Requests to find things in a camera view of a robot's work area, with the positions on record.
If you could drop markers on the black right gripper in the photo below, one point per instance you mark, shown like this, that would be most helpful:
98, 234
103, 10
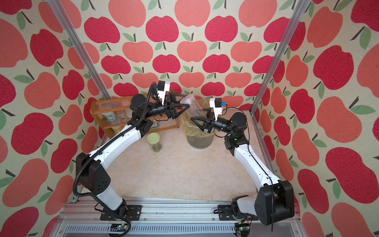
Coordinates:
208, 125

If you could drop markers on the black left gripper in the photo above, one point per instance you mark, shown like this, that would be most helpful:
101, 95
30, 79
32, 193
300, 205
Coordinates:
170, 112

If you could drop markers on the clear jar with mung beans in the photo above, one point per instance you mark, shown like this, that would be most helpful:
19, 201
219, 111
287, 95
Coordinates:
194, 110

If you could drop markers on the second jar behind left arm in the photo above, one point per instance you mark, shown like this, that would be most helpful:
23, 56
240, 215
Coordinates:
154, 141

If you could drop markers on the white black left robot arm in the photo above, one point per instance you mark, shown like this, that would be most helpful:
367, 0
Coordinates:
92, 178

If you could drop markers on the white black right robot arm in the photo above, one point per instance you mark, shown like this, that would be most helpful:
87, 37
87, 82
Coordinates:
275, 199

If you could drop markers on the yellow plastic bin liner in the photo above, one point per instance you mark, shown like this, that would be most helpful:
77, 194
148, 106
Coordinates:
189, 127

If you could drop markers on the packet on lower shelf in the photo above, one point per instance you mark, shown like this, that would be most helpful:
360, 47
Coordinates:
155, 124

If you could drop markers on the small glass jar on shelf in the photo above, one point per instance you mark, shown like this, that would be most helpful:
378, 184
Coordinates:
121, 115

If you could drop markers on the green label cup on shelf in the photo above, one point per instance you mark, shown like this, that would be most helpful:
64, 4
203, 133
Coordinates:
109, 116

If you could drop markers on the wooden spice rack shelf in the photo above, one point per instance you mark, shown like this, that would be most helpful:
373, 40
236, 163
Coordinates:
123, 104

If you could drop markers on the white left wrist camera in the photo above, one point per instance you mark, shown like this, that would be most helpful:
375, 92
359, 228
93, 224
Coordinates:
162, 88

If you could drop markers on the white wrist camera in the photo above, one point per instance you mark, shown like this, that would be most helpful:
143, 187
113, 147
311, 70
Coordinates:
217, 105
162, 88

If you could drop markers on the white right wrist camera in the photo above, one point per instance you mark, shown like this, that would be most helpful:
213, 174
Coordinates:
217, 105

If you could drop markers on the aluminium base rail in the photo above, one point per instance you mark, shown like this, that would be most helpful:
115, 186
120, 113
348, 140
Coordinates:
159, 217

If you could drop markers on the right aluminium frame post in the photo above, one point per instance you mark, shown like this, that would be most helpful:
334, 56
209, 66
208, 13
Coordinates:
281, 49

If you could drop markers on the aluminium frame post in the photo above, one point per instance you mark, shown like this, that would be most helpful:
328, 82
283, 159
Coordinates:
65, 22
281, 49

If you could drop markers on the left aluminium frame post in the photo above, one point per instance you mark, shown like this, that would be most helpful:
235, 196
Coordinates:
65, 22

